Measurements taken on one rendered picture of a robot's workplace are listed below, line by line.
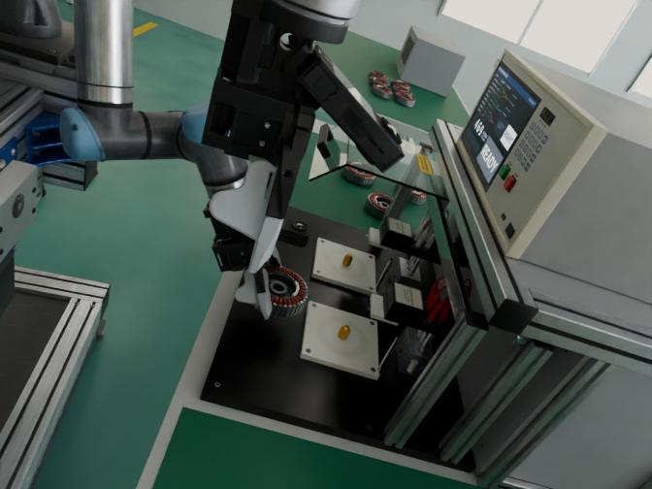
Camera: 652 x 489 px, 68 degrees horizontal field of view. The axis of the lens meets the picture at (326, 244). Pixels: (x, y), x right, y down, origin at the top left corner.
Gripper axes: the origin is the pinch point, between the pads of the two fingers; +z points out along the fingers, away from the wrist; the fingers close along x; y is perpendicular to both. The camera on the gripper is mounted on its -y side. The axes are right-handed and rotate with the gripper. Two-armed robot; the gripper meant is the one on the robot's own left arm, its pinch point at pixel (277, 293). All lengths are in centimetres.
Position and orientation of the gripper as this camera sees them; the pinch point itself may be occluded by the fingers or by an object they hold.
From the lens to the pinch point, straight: 90.4
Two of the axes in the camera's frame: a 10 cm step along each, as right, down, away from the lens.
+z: 1.9, 8.3, 5.3
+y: -9.8, 1.3, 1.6
